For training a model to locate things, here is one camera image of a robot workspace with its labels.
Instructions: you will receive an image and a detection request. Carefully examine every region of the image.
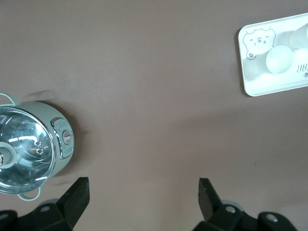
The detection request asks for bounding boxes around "cream bear print tray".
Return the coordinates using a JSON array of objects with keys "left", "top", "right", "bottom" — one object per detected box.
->
[{"left": 238, "top": 13, "right": 308, "bottom": 97}]

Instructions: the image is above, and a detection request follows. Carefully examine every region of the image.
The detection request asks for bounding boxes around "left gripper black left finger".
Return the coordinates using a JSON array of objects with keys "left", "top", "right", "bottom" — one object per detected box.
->
[{"left": 33, "top": 177, "right": 90, "bottom": 231}]

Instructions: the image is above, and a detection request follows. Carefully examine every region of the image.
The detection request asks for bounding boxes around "brown table cover mat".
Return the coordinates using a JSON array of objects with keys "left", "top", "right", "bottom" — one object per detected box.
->
[{"left": 0, "top": 0, "right": 308, "bottom": 231}]

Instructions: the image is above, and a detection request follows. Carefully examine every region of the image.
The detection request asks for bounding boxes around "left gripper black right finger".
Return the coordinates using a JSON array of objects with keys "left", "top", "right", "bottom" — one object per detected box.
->
[{"left": 192, "top": 178, "right": 298, "bottom": 231}]

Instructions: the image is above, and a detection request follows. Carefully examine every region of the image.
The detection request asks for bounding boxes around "white IKEA cup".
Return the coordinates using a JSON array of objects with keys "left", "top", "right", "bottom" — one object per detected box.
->
[
  {"left": 289, "top": 24, "right": 308, "bottom": 50},
  {"left": 254, "top": 46, "right": 293, "bottom": 75}
]

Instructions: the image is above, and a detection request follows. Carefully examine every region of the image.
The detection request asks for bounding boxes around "glass pot lid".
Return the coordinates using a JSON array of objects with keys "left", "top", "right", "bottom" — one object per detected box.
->
[{"left": 0, "top": 105, "right": 55, "bottom": 194}]

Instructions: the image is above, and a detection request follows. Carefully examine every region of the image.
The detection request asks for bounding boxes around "grey-green electric cooking pot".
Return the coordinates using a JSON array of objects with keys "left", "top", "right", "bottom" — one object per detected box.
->
[{"left": 0, "top": 92, "right": 74, "bottom": 201}]

